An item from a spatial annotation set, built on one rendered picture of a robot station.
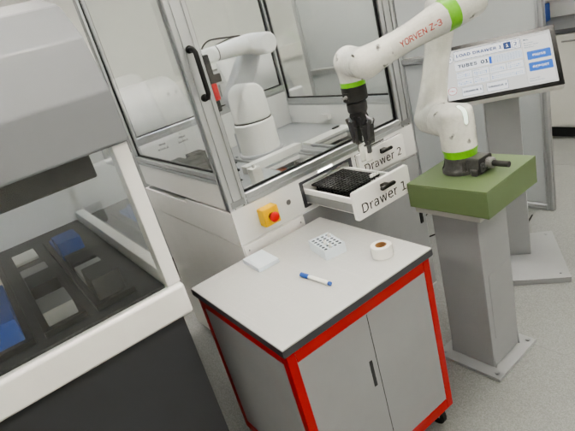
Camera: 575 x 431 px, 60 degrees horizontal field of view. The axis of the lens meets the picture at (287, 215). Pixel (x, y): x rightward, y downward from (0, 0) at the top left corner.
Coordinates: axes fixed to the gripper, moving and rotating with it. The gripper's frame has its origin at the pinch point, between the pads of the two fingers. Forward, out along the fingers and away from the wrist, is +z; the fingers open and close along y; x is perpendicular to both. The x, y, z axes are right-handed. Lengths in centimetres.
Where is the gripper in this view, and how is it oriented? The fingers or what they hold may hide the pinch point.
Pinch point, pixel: (365, 152)
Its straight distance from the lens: 194.8
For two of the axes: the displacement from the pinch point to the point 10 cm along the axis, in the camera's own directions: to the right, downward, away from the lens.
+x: 7.6, -4.2, 5.0
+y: 6.1, 1.8, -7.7
